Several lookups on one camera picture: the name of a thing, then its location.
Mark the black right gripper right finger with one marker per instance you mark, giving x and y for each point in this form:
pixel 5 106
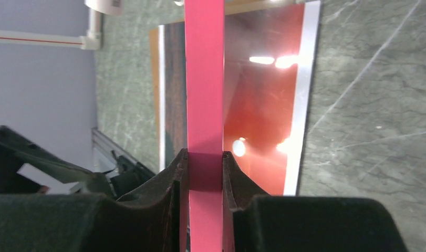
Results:
pixel 253 220

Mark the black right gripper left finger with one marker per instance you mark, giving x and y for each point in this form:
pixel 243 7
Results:
pixel 153 217

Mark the sunset photo print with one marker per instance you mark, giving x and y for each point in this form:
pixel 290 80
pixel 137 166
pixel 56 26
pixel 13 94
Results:
pixel 269 60

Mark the pink picture frame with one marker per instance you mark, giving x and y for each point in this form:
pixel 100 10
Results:
pixel 204 53

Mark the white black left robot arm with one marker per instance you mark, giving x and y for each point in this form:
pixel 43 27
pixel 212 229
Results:
pixel 16 151

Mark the brown cardboard backing board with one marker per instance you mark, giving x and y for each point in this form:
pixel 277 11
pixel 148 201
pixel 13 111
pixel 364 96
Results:
pixel 232 7

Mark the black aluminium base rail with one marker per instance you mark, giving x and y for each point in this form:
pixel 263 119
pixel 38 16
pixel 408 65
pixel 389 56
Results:
pixel 106 152

